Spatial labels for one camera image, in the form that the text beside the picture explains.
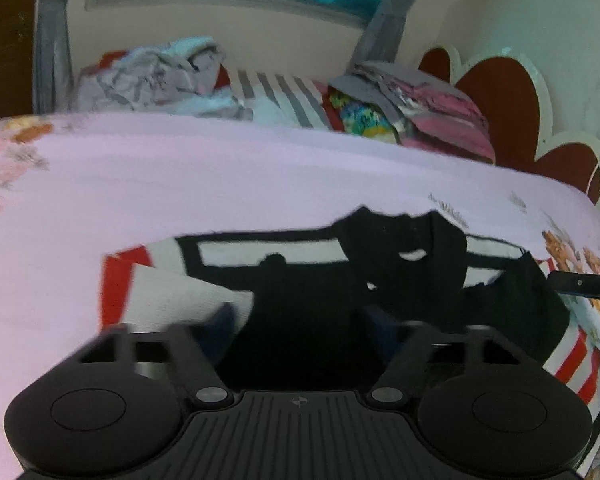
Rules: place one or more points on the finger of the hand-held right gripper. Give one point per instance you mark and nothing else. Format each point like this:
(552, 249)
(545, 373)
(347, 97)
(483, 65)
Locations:
(585, 285)

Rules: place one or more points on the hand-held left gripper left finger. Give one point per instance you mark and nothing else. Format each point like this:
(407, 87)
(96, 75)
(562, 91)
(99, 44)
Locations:
(220, 327)

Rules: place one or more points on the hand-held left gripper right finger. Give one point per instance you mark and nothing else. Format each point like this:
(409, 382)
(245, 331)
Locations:
(380, 327)

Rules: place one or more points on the striped cartoon print sweater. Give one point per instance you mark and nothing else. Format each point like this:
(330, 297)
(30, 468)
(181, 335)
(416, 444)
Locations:
(145, 290)

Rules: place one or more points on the stack of pink folded clothes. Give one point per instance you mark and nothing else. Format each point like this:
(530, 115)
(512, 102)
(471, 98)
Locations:
(420, 105)

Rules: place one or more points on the pile of grey crumpled clothes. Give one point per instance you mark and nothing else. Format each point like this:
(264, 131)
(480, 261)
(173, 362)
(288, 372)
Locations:
(150, 77)

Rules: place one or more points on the pink floral bedsheet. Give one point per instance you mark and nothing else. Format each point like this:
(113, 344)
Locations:
(180, 180)

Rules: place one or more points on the brown heart-shaped headboard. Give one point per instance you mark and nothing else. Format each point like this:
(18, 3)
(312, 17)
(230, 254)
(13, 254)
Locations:
(510, 105)

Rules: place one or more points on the grey and white striped cloth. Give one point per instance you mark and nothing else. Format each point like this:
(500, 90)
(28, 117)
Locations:
(285, 97)

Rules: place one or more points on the grey curtain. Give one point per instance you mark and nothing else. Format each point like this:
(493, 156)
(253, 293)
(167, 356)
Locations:
(50, 40)
(385, 20)

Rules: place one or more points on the brown wooden door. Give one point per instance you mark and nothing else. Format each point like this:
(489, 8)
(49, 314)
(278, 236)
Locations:
(5, 45)

